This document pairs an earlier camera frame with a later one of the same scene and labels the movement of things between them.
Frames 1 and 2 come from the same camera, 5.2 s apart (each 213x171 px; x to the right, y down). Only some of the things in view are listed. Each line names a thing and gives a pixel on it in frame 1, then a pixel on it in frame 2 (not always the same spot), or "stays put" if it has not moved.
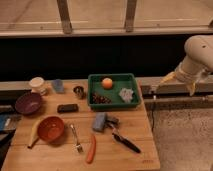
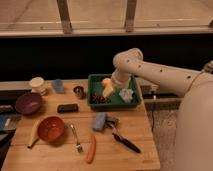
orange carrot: [92, 150] stays put
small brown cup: [80, 92] stays put
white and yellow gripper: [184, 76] → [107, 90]
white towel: [126, 94] stays put
